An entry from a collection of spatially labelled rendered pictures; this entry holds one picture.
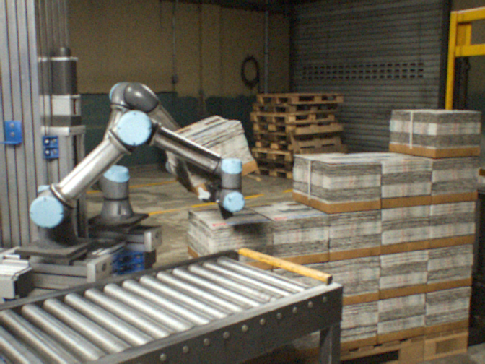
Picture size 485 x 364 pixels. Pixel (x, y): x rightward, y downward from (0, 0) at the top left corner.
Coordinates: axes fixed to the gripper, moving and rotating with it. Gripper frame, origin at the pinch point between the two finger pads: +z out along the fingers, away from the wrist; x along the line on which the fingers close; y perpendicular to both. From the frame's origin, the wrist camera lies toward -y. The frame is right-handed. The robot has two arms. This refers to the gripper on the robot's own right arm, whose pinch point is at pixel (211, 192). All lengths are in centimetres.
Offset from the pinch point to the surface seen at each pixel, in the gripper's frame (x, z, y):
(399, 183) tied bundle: -89, 6, -37
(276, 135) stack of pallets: -247, 617, -130
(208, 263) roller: 18.7, -41.8, -11.9
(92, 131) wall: 4, 710, -26
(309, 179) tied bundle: -51, 22, -20
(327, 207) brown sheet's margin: -49, 4, -31
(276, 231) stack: -21.2, 1.8, -29.5
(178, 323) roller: 39, -91, -4
